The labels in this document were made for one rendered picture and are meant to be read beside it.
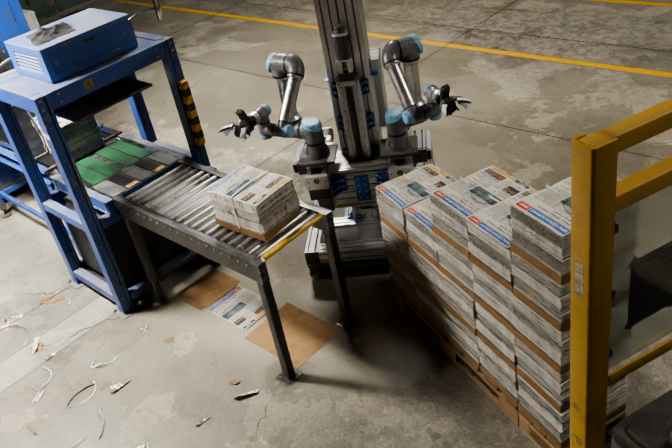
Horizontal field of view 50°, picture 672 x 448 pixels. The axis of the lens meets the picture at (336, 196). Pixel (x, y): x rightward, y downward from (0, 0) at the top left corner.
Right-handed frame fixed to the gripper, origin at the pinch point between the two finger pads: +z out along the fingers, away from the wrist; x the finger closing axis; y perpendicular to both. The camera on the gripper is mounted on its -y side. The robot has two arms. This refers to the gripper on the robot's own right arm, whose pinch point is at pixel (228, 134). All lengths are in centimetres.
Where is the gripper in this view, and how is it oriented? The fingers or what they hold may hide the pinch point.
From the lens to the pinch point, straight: 387.3
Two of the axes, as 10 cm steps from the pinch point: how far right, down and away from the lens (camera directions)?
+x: -8.6, -2.6, 4.3
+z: -5.0, 5.3, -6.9
